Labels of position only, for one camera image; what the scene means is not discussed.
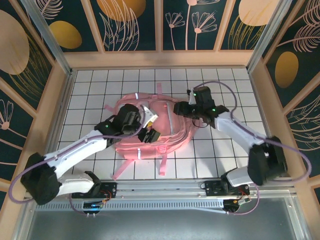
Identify grey metal floor plate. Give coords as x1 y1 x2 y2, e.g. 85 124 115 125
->
13 196 308 240

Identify aluminium mounting rail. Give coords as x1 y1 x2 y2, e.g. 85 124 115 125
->
24 177 298 201

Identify aluminium corner post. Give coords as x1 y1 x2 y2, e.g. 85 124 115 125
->
21 0 74 76
246 0 300 72

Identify aluminium side rail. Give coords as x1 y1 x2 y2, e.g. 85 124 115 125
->
39 69 76 181

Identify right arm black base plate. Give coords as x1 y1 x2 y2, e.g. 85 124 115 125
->
203 179 251 198

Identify pink student backpack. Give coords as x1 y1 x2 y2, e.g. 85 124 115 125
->
104 83 201 181

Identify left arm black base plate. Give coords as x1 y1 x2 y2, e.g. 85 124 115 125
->
71 181 118 200

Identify perforated metal cable duct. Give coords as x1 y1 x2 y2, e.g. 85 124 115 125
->
34 199 226 213

